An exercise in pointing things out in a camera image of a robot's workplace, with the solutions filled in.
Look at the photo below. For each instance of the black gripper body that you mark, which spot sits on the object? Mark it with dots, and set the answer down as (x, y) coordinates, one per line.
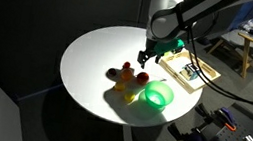
(150, 47)

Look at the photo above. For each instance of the big red tomato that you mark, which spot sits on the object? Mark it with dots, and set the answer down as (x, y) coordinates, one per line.
(142, 78)

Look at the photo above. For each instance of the yellow apple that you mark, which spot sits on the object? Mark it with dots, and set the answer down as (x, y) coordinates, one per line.
(119, 86)

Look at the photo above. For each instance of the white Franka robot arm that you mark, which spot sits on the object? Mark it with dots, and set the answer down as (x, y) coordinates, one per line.
(176, 10)

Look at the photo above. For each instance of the small red tomato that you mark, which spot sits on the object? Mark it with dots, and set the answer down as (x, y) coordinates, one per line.
(127, 65)

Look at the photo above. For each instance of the green plastic bowl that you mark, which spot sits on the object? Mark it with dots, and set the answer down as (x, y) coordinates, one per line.
(158, 95)

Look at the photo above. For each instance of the wooden tray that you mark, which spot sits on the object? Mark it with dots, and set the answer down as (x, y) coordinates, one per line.
(174, 66)

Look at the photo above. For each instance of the orange fruit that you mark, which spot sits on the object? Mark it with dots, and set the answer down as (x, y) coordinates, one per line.
(127, 75)

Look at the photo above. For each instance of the dark purple plum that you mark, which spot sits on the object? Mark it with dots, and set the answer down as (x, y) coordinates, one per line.
(111, 72)

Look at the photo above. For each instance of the yellow lemon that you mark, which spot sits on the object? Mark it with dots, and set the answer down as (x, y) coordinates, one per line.
(129, 96)

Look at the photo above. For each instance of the wooden armchair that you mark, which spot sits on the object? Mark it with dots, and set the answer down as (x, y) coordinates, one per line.
(248, 41)

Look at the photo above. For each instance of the clear plastic bag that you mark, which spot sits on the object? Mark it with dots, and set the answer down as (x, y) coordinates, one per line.
(252, 25)

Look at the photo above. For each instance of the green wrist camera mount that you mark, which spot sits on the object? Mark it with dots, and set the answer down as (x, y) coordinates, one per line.
(168, 46)

